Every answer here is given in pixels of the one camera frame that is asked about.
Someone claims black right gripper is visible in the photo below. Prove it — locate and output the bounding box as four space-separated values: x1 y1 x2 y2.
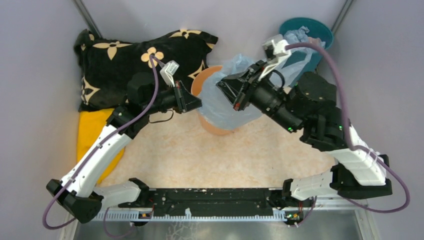
213 60 303 135

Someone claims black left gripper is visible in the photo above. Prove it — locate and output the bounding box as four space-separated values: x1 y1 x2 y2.
143 79 205 115

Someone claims orange plastic bin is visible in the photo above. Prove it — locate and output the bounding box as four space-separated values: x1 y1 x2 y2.
190 65 237 136

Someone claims light blue trash bag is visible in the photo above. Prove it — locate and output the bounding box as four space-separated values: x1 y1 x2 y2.
199 54 303 130

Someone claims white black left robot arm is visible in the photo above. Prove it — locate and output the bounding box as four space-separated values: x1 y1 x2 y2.
46 72 202 224

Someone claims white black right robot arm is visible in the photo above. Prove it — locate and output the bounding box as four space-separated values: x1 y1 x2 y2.
216 60 393 206

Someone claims crumpled blue bag in bin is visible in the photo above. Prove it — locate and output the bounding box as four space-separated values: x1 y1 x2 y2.
283 26 326 48

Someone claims black floral pillow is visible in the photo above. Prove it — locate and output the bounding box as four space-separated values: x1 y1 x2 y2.
73 29 219 112

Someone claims yellow cloth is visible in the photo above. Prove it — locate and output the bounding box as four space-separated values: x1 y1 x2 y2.
76 108 114 163

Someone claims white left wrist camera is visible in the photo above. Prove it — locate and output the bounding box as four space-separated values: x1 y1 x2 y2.
159 60 180 87

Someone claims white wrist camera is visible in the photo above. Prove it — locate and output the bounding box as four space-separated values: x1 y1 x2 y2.
258 34 292 82
159 60 180 87

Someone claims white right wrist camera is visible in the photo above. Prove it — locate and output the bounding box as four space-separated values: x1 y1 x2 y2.
258 34 292 82

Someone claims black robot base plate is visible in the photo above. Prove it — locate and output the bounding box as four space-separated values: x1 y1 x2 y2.
118 188 313 217

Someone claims aluminium frame rail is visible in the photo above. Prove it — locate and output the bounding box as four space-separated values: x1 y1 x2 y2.
317 0 368 209

